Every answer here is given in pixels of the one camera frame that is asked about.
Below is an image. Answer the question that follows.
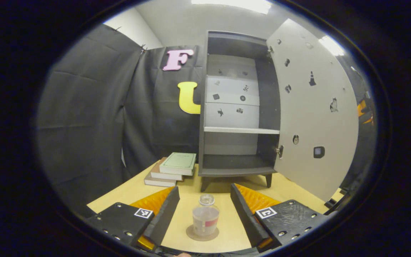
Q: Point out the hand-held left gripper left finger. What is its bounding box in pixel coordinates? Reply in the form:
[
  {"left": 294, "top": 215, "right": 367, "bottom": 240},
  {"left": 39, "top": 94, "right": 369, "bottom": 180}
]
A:
[{"left": 83, "top": 186, "right": 181, "bottom": 251}]

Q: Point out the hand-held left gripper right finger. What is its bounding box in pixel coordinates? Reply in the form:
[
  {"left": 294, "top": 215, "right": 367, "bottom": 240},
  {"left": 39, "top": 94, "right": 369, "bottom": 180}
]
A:
[{"left": 229, "top": 183, "right": 330, "bottom": 253}]

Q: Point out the round brown coaster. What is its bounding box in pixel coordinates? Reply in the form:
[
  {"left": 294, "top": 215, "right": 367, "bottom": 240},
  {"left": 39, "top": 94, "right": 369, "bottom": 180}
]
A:
[{"left": 186, "top": 224, "right": 219, "bottom": 242}]

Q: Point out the clear bottle with red label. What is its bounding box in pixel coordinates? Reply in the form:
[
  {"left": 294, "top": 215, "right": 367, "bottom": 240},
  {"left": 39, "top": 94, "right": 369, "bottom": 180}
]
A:
[{"left": 192, "top": 194, "right": 220, "bottom": 237}]

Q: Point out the dark grey cabinet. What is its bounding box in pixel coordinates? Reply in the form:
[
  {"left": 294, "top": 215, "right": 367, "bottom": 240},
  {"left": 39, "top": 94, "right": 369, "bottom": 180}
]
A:
[{"left": 198, "top": 30, "right": 281, "bottom": 192}]

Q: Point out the grey book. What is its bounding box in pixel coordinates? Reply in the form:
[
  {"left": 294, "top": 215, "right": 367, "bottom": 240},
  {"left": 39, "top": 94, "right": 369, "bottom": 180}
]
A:
[{"left": 144, "top": 172, "right": 177, "bottom": 187}]

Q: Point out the brown book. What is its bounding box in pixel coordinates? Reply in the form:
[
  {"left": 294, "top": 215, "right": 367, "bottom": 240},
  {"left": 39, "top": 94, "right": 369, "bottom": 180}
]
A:
[{"left": 150, "top": 157, "right": 183, "bottom": 181}]

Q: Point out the green book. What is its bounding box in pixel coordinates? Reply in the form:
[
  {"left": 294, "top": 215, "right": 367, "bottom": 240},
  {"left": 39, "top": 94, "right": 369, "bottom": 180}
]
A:
[{"left": 159, "top": 152, "right": 197, "bottom": 176}]

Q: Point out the ceiling light panel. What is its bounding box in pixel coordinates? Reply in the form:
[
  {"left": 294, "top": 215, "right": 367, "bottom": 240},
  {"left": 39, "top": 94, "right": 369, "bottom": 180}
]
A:
[
  {"left": 319, "top": 35, "right": 345, "bottom": 56},
  {"left": 191, "top": 0, "right": 273, "bottom": 15}
]

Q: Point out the black backdrop cloth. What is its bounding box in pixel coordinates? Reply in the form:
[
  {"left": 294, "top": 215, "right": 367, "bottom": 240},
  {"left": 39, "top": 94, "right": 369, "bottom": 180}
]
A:
[{"left": 36, "top": 23, "right": 377, "bottom": 215}]

